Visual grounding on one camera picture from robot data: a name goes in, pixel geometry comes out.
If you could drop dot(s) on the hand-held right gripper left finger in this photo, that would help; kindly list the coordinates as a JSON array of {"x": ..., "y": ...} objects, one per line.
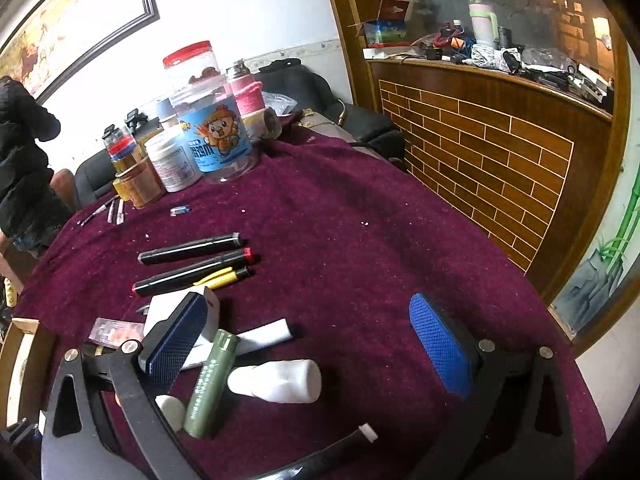
[{"x": 175, "y": 335}]

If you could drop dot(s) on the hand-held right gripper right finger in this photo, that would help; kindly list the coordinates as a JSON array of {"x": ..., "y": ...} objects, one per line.
[{"x": 440, "y": 345}]

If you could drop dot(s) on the white box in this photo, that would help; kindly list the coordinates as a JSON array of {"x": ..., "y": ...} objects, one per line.
[{"x": 160, "y": 310}]

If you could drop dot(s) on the green cylinder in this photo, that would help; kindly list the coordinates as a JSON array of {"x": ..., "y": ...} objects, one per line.
[{"x": 210, "y": 385}]

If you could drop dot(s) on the black marker red cap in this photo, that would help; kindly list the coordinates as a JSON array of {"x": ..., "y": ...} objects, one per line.
[{"x": 190, "y": 272}]

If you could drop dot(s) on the small white cap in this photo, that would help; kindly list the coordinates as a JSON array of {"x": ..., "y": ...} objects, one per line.
[{"x": 172, "y": 410}]

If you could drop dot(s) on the yellow black pen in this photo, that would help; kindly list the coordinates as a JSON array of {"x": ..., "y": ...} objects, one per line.
[{"x": 225, "y": 277}]

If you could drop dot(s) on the black marker grey cap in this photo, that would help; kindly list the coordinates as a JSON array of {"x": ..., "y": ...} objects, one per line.
[{"x": 190, "y": 249}]

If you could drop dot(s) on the white paper tube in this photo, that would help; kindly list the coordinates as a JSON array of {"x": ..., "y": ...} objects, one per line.
[{"x": 265, "y": 335}]

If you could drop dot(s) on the white plastic bottle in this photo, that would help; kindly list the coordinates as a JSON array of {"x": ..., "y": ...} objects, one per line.
[{"x": 280, "y": 380}]

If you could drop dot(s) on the cardboard box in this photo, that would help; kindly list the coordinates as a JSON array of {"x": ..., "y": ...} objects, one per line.
[{"x": 30, "y": 330}]

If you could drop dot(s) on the black marker white tip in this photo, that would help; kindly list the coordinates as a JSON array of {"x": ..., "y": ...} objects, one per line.
[{"x": 330, "y": 452}]

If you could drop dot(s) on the maroon tablecloth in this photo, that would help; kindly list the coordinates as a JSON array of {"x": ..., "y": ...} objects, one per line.
[{"x": 350, "y": 260}]

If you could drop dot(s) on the small blue lighter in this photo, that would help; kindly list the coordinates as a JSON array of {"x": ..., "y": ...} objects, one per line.
[{"x": 180, "y": 209}]

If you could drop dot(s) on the white pen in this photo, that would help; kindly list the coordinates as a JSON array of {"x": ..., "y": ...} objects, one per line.
[
  {"x": 120, "y": 212},
  {"x": 111, "y": 210}
]

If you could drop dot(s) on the amber jar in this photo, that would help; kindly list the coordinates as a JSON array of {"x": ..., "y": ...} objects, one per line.
[{"x": 145, "y": 185}]

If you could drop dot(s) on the white plastic jar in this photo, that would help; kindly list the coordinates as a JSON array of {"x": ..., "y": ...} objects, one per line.
[{"x": 172, "y": 165}]

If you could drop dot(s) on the bottle with red blue bands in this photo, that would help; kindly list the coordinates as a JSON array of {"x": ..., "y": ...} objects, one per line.
[{"x": 120, "y": 152}]

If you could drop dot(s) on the clear jar red lid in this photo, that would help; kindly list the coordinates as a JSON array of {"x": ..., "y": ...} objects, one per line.
[{"x": 215, "y": 135}]

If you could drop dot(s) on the black clamp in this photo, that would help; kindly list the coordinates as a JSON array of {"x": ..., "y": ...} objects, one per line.
[{"x": 136, "y": 119}]

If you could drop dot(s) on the pink wrapped bottle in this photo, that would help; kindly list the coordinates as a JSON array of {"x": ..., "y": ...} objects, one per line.
[{"x": 247, "y": 95}]

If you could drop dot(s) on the black leather sofa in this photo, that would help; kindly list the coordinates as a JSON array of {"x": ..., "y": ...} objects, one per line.
[{"x": 320, "y": 90}]

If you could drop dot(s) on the open blue carton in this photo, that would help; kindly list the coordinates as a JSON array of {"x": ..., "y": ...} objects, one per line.
[{"x": 385, "y": 30}]

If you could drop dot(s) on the pink green tumbler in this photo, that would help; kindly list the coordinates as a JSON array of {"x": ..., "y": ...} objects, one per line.
[{"x": 482, "y": 25}]

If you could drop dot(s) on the framed landscape painting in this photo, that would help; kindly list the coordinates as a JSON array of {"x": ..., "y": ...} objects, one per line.
[{"x": 75, "y": 20}]

